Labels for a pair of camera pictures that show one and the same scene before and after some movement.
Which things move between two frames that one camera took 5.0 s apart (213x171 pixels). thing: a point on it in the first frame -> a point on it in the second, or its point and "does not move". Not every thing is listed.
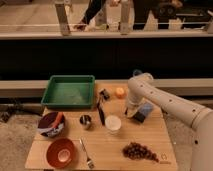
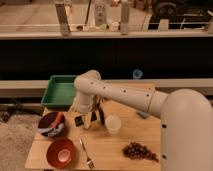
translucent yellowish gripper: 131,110 -> 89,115
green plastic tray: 69,92 does not move
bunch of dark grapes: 135,151 does not move
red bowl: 61,152 does not move
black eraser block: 139,116 -> 78,121
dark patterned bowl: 46,122 does not move
